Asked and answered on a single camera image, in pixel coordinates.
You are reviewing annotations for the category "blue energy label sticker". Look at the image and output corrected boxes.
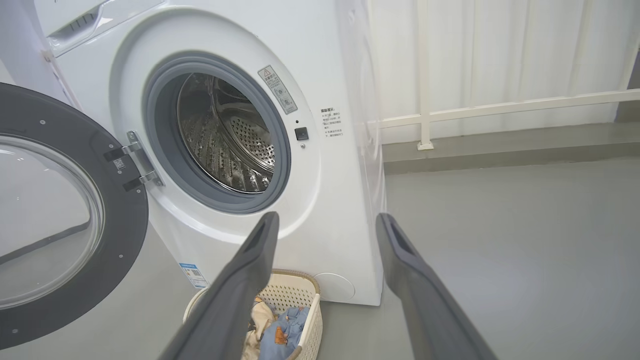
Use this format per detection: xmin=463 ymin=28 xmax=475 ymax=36
xmin=179 ymin=263 xmax=209 ymax=290

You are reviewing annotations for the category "white front-load washing machine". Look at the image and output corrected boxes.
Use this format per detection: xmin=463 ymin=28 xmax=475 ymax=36
xmin=32 ymin=0 xmax=387 ymax=307

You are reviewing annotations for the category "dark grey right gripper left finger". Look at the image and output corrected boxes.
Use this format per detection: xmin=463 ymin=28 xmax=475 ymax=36
xmin=159 ymin=211 xmax=280 ymax=360

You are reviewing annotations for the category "cream printed garment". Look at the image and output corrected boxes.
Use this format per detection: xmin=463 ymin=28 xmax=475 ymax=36
xmin=242 ymin=299 xmax=277 ymax=360

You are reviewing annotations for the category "round dark washer door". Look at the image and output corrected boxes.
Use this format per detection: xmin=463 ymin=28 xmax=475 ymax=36
xmin=0 ymin=82 xmax=150 ymax=351

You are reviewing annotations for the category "printed instruction text label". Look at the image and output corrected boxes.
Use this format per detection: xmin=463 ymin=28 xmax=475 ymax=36
xmin=320 ymin=106 xmax=344 ymax=138

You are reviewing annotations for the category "round white filter cover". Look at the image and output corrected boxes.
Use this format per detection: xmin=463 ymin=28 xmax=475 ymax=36
xmin=314 ymin=272 xmax=356 ymax=303

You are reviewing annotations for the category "stainless steel washing machine drum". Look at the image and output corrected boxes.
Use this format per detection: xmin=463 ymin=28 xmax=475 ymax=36
xmin=177 ymin=73 xmax=277 ymax=194

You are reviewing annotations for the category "metal door hinge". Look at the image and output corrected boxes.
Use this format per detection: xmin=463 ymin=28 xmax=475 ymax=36
xmin=104 ymin=131 xmax=165 ymax=192

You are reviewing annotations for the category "white detergent drawer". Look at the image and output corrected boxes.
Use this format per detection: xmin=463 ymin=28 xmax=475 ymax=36
xmin=34 ymin=0 xmax=166 ymax=57

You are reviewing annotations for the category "white metal railing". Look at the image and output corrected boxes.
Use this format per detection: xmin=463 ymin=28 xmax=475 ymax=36
xmin=372 ymin=0 xmax=640 ymax=151

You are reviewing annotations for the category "grey warning sticker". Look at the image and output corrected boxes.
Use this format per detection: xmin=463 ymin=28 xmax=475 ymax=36
xmin=258 ymin=65 xmax=298 ymax=115

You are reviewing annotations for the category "blue cartoon print garment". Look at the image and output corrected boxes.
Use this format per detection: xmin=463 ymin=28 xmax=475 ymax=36
xmin=259 ymin=306 xmax=311 ymax=360

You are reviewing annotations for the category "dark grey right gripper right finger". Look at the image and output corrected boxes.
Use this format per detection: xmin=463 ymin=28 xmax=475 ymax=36
xmin=376 ymin=213 xmax=498 ymax=360

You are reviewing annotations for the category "cream perforated laundry basket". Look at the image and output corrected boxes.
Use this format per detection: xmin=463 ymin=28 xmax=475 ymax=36
xmin=183 ymin=270 xmax=323 ymax=360

